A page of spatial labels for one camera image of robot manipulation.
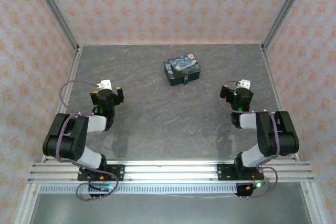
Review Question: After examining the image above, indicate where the starry night print tin box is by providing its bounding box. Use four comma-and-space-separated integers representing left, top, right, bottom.
163, 52, 202, 87

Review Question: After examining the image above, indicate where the small circuit board with LED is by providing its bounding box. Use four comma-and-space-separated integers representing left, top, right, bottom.
246, 180, 271, 190
90, 183, 113, 192

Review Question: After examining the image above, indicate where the grey metal lower panel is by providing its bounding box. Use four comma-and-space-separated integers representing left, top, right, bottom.
30, 194, 314, 224

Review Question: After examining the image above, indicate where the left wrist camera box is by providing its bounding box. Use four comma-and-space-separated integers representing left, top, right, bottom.
95, 79, 113, 91

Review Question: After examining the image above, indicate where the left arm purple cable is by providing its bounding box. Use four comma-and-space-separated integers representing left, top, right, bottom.
56, 80, 119, 201

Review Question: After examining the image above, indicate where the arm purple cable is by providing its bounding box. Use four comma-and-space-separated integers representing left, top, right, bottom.
219, 80, 279, 199
56, 80, 119, 201

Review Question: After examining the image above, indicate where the aluminium table side rail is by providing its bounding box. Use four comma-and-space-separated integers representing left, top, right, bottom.
260, 46, 299, 162
40, 46, 83, 163

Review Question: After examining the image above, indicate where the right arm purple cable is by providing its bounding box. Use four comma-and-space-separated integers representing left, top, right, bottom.
219, 80, 279, 199

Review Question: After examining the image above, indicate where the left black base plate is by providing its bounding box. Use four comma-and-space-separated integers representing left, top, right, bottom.
78, 164, 125, 182

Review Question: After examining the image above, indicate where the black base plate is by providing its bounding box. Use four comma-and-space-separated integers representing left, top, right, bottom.
78, 164, 125, 182
217, 163, 265, 182

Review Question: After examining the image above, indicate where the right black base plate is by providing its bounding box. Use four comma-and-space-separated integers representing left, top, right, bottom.
217, 163, 265, 182

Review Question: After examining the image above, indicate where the aluminium cross rail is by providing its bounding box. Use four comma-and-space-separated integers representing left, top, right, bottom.
28, 159, 315, 183

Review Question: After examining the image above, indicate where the aluminium frame post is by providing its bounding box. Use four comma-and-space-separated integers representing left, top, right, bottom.
28, 0, 80, 51
260, 0, 313, 51

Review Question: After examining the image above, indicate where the white slotted cable duct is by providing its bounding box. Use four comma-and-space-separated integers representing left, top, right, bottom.
39, 183, 237, 195

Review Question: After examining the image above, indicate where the aluminium lower frame bar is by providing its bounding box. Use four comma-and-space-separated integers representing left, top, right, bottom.
14, 182, 40, 224
301, 182, 325, 224

